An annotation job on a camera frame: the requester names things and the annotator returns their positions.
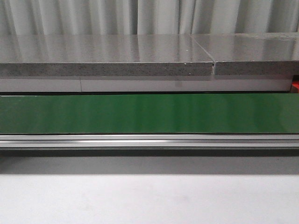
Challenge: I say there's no green conveyor belt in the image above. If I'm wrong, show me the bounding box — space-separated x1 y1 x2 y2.
0 93 299 134

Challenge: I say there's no grey granite slab left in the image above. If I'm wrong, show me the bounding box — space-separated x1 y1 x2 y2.
0 35 213 77

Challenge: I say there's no grey granite slab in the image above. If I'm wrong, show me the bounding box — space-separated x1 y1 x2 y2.
191 33 299 77
0 35 213 77

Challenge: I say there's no grey granite slab right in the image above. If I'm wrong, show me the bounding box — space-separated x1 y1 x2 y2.
191 33 299 77

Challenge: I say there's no red plastic tray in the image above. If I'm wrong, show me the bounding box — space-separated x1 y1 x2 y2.
291 80 299 93

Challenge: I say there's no grey pleated curtain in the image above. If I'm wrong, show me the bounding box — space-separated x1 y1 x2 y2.
0 0 299 35

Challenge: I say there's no aluminium conveyor frame rail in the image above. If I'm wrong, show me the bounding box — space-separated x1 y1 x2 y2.
0 134 299 149

